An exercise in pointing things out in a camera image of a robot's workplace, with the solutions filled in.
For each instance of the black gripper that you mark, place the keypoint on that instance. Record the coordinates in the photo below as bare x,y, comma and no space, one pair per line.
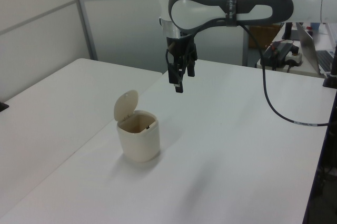
184,48

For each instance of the small white trash can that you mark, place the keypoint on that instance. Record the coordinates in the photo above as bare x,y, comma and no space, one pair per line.
139,142

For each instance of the brown cardboard box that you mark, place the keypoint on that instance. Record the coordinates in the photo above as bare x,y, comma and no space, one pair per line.
260,36

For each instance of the black power strip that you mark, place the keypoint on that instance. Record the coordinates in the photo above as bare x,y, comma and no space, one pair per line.
276,53

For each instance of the black monitor stand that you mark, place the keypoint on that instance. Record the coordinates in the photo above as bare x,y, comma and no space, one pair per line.
287,30

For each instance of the white emergency stop box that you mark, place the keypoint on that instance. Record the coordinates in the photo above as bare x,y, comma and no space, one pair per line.
295,57

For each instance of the white background desk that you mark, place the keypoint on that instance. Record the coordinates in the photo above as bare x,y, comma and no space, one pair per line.
302,70

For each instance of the silver laptop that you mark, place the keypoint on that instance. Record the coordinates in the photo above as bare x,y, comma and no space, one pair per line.
306,42

